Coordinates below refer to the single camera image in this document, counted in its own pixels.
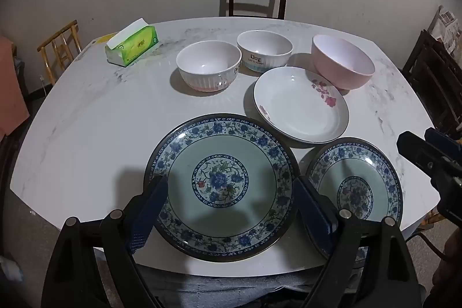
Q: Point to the large blue floral plate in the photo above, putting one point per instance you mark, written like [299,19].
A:
[229,187]

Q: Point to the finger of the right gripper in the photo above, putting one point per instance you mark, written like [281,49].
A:
[417,151]
[448,147]

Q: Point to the white bowl blue base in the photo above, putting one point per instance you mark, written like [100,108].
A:
[264,50]

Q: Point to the pink cloth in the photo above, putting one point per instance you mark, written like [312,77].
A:
[13,109]

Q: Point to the white bowl pink base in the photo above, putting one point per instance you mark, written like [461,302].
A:
[209,66]

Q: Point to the green tissue box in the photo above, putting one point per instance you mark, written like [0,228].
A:
[130,43]

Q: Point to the bamboo chair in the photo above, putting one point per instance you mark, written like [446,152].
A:
[60,50]

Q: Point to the small blue floral plate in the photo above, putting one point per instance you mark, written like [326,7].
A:
[357,176]

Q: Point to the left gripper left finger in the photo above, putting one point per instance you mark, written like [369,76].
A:
[146,209]

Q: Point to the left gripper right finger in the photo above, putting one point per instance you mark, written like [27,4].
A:
[317,213]

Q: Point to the snack bags pile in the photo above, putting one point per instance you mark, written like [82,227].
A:
[445,28]

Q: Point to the white plate pink flowers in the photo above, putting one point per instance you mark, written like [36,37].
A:
[301,105]

